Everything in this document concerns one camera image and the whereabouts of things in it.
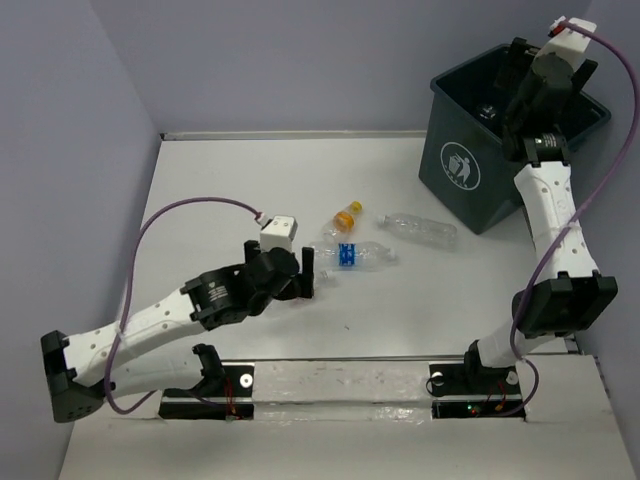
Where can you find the small bottle yellow cap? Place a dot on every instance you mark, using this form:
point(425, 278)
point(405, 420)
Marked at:
point(340, 227)

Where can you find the dark green plastic bin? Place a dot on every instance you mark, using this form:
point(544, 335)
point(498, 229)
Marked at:
point(463, 162)

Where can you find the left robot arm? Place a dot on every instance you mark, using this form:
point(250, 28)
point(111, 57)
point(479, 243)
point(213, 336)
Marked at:
point(85, 371)

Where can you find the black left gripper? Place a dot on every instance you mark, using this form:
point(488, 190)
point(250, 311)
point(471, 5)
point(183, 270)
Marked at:
point(301, 286)

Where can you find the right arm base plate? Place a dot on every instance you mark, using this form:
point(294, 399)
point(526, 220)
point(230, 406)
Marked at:
point(455, 395)

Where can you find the large clear unlabeled bottle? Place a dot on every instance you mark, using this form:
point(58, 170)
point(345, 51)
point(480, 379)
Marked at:
point(418, 230)

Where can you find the bottle blue orange white label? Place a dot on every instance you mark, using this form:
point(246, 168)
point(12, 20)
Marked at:
point(324, 279)

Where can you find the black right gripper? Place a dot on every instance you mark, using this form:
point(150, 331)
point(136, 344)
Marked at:
point(513, 62)

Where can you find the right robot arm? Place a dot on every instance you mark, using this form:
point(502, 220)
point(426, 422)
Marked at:
point(567, 292)

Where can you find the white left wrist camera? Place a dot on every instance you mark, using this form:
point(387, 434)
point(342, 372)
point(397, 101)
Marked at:
point(278, 231)

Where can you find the clear ribbed bottle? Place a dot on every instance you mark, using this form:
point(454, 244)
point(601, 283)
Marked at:
point(487, 112)

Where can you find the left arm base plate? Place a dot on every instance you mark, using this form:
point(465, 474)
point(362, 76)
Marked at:
point(230, 400)

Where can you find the clear bottle blue label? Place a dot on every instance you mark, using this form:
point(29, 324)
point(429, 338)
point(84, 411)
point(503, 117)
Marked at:
point(359, 256)

